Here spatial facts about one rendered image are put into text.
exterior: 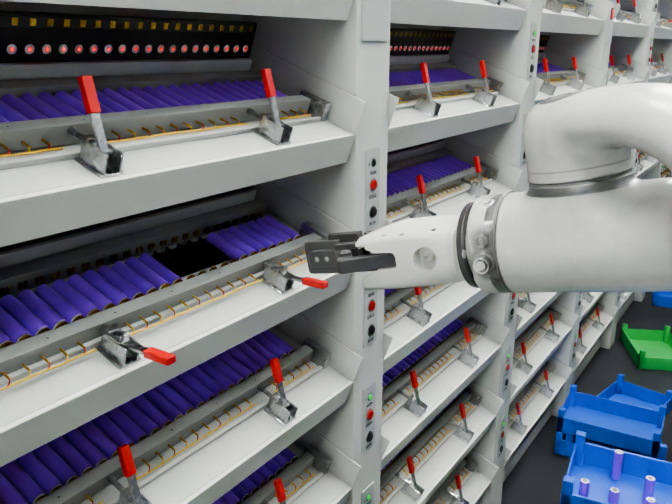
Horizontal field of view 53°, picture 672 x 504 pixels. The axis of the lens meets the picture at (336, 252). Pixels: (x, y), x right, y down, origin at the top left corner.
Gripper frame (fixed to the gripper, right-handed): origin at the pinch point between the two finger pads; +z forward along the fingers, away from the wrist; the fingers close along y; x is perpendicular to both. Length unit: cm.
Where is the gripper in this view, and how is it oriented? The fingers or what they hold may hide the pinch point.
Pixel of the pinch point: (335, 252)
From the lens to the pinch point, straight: 68.0
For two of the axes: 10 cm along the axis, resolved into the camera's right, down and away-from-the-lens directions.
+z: -8.1, 0.4, 5.8
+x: -1.7, -9.7, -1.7
